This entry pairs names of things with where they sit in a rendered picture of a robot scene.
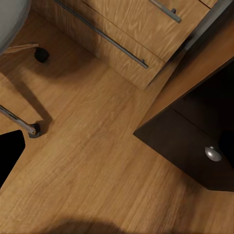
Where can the cabinet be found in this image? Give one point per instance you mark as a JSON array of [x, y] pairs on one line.
[[185, 122], [134, 37]]

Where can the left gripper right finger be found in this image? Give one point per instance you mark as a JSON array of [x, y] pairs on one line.
[[226, 145]]

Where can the swivel chair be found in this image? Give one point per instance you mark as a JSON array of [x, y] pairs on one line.
[[13, 14]]

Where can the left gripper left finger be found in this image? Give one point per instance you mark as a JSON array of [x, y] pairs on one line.
[[12, 145]]

